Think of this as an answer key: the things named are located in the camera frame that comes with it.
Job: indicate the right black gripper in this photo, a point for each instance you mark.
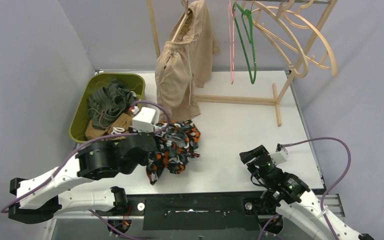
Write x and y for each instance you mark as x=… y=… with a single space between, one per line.
x=246 y=157

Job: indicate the camouflage patterned shorts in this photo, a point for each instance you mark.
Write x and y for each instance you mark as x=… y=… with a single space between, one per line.
x=176 y=144

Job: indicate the green hanger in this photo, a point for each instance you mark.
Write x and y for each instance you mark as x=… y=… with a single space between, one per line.
x=244 y=26

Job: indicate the beige shorts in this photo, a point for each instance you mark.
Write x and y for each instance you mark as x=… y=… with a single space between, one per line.
x=186 y=63

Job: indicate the brown shorts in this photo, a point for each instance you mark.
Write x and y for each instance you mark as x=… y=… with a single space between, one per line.
x=120 y=126

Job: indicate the olive green plastic basket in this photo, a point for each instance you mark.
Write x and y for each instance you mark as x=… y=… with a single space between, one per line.
x=81 y=119

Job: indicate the wooden hanger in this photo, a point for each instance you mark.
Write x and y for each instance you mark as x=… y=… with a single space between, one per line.
x=316 y=30
x=299 y=69

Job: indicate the pink hanger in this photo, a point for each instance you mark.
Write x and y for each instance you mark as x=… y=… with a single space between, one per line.
x=231 y=30

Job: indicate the dark green shorts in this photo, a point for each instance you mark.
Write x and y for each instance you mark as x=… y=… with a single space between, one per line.
x=107 y=103

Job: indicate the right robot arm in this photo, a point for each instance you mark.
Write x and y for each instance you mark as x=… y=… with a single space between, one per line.
x=289 y=196

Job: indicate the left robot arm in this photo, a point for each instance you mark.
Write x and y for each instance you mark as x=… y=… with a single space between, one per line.
x=41 y=198

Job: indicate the wooden clothes rack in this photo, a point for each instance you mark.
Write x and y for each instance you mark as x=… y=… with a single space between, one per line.
x=315 y=54

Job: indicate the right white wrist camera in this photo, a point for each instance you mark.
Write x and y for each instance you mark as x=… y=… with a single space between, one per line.
x=280 y=155

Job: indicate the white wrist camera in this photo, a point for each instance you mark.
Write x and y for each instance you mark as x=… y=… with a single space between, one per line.
x=143 y=119
x=280 y=155

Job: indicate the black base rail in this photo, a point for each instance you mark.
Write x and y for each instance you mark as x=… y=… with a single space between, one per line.
x=196 y=216

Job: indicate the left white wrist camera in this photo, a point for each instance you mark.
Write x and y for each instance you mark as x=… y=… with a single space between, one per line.
x=143 y=119

